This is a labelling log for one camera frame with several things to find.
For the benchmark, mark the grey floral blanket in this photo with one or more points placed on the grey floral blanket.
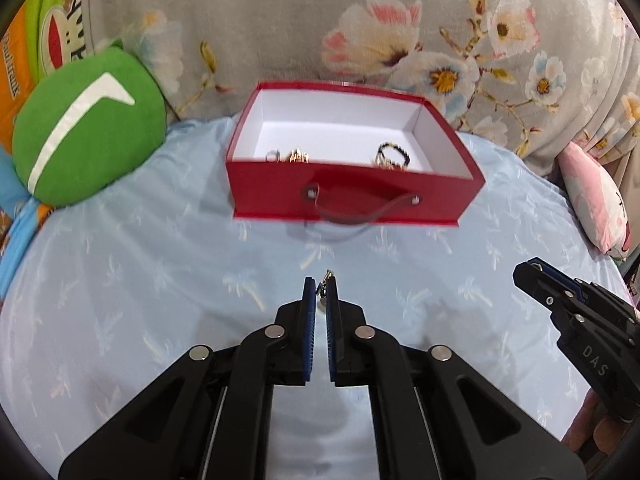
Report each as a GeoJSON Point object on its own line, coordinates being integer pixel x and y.
{"type": "Point", "coordinates": [529, 75]}

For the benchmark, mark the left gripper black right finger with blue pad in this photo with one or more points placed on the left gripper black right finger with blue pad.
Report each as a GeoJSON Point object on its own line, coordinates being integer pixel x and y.
{"type": "Point", "coordinates": [434, 416]}

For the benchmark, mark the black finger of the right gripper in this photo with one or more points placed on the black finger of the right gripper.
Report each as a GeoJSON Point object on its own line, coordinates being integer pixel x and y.
{"type": "Point", "coordinates": [568, 311]}

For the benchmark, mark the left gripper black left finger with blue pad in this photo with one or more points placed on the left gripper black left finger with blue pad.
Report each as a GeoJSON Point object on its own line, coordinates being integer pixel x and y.
{"type": "Point", "coordinates": [208, 415]}

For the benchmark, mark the person's right hand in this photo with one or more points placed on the person's right hand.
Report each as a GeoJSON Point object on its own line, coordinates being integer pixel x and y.
{"type": "Point", "coordinates": [605, 431]}

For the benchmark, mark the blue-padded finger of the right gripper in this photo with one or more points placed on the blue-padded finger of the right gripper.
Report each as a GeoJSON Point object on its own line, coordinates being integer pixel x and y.
{"type": "Point", "coordinates": [552, 286]}

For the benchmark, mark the pink white plush pillow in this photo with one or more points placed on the pink white plush pillow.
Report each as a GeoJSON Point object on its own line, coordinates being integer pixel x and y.
{"type": "Point", "coordinates": [596, 200]}

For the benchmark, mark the colourful patterned quilt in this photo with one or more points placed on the colourful patterned quilt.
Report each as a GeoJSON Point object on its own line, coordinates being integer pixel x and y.
{"type": "Point", "coordinates": [43, 36]}

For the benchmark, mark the green round plush pillow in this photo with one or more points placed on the green round plush pillow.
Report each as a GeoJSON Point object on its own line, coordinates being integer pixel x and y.
{"type": "Point", "coordinates": [87, 125]}

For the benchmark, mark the light blue palm-print sheet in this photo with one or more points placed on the light blue palm-print sheet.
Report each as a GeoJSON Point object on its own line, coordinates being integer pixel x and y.
{"type": "Point", "coordinates": [113, 290]}

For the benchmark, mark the gold opal drop earring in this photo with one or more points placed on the gold opal drop earring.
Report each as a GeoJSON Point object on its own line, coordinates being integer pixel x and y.
{"type": "Point", "coordinates": [321, 289]}

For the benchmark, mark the red open gift box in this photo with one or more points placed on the red open gift box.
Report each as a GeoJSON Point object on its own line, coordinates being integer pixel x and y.
{"type": "Point", "coordinates": [347, 154]}

